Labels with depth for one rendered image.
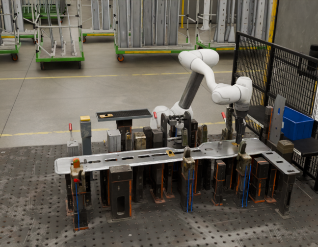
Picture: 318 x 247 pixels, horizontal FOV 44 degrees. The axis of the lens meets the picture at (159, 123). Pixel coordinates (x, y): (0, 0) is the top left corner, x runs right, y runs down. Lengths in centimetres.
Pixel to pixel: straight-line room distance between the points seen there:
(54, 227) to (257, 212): 122
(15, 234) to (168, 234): 85
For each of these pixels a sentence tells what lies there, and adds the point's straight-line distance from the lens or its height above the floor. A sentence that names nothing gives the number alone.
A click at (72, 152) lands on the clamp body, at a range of 249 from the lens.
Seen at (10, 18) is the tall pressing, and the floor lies 67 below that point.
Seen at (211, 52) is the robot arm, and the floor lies 151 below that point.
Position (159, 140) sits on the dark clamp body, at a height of 102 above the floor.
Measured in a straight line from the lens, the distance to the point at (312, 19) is 458.
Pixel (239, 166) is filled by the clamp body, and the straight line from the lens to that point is 247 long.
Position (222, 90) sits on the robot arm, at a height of 142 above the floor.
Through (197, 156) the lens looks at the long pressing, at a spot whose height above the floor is 100.
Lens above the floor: 210
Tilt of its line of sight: 22 degrees down
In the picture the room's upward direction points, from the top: 1 degrees clockwise
